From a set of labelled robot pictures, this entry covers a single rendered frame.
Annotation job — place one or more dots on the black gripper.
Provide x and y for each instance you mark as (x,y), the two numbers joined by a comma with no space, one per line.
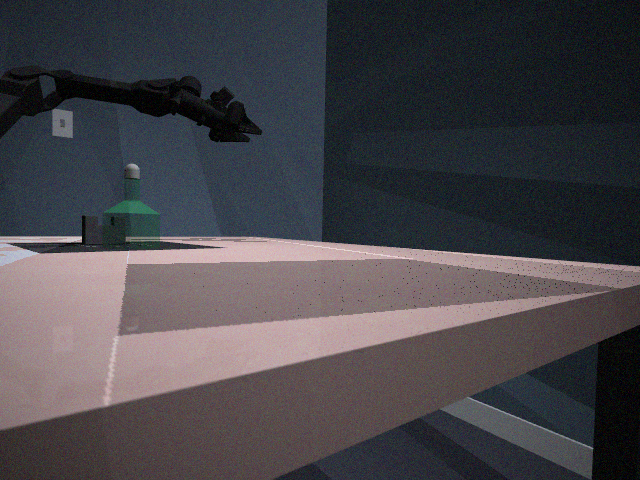
(228,127)

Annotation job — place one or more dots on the green glass bottle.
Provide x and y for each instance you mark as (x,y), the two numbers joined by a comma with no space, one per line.
(131,224)

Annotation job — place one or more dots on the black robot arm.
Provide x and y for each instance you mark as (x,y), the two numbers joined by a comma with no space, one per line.
(21,94)

